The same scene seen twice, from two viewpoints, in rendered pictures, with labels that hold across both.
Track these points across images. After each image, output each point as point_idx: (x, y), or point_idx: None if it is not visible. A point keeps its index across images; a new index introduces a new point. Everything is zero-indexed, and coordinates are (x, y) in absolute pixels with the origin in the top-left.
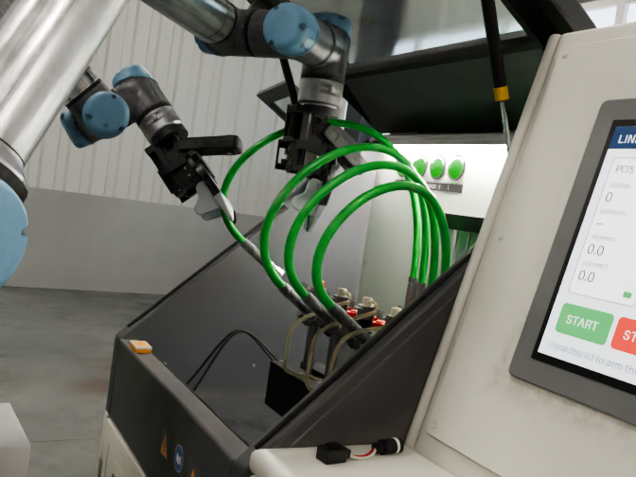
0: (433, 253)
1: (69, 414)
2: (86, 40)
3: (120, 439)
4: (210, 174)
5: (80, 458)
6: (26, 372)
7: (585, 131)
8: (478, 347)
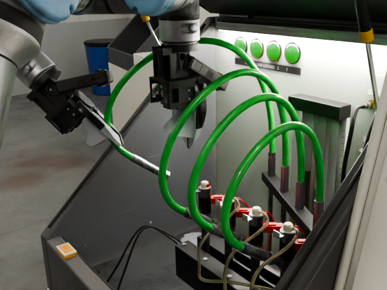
0: (300, 154)
1: (0, 211)
2: None
3: None
4: (91, 107)
5: (19, 246)
6: None
7: None
8: (381, 279)
